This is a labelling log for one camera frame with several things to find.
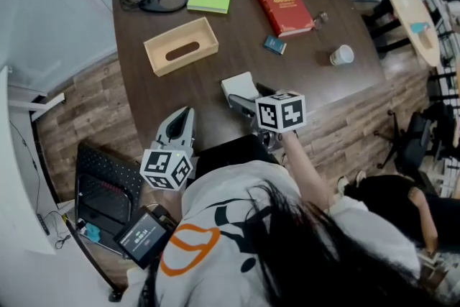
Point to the wooden tissue holder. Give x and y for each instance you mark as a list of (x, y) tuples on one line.
[(196, 33)]

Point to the black device with screen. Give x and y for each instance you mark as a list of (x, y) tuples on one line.
[(143, 237)]

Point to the white paper cup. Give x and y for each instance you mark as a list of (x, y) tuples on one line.
[(343, 55)]

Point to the black office chair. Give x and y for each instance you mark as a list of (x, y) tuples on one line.
[(417, 140)]

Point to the person's right forearm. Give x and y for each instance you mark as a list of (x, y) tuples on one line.
[(305, 169)]

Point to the black mesh chair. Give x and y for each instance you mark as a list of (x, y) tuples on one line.
[(104, 187)]

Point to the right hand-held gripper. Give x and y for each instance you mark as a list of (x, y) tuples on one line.
[(280, 111)]

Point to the black power strip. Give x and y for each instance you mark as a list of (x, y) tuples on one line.
[(43, 224)]

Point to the small blue box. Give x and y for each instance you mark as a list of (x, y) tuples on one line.
[(275, 45)]

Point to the red hardcover book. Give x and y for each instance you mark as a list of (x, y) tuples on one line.
[(282, 7)]

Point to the small blue object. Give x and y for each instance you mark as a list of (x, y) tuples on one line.
[(93, 232)]

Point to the person's grey printed shirt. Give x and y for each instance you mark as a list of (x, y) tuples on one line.
[(212, 212)]

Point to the person's black trousers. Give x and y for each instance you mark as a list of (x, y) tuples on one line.
[(230, 152)]

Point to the white tissues pack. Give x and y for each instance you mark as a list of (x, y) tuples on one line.
[(239, 86)]

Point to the round light wooden table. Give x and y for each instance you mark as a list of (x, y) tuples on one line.
[(409, 7)]

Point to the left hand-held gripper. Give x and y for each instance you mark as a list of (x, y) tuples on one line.
[(163, 165)]

